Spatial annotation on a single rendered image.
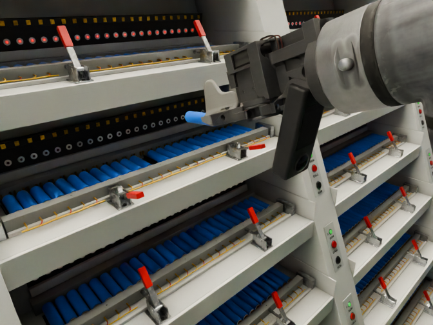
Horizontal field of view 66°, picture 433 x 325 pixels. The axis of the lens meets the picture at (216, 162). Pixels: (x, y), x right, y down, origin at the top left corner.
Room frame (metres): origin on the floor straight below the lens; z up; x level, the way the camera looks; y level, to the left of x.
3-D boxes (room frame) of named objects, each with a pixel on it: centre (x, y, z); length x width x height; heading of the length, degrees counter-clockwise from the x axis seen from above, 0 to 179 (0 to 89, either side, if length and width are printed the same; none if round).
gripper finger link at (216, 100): (0.45, -0.02, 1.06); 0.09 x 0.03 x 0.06; 42
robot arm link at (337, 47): (0.31, -0.15, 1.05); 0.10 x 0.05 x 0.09; 128
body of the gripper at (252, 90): (0.38, -0.10, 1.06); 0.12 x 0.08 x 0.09; 38
